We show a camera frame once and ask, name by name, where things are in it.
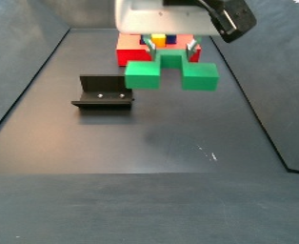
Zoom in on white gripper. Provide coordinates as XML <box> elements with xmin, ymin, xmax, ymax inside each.
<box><xmin>114</xmin><ymin>0</ymin><xmax>218</xmax><ymax>60</ymax></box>

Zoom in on red base board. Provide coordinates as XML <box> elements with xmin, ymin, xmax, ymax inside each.
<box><xmin>116</xmin><ymin>33</ymin><xmax>193</xmax><ymax>67</ymax></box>

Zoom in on black angled fixture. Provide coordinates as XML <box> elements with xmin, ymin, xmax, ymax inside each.
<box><xmin>70</xmin><ymin>74</ymin><xmax>133</xmax><ymax>110</ymax></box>

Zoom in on green U-shaped block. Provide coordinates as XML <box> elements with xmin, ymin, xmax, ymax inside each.
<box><xmin>124</xmin><ymin>50</ymin><xmax>220</xmax><ymax>92</ymax></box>

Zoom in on dark blue block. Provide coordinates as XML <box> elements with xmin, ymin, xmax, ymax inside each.
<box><xmin>166</xmin><ymin>35</ymin><xmax>176</xmax><ymax>44</ymax></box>
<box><xmin>140</xmin><ymin>35</ymin><xmax>145</xmax><ymax>45</ymax></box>

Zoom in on yellow long block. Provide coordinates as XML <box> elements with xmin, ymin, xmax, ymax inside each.
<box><xmin>150</xmin><ymin>34</ymin><xmax>166</xmax><ymax>48</ymax></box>

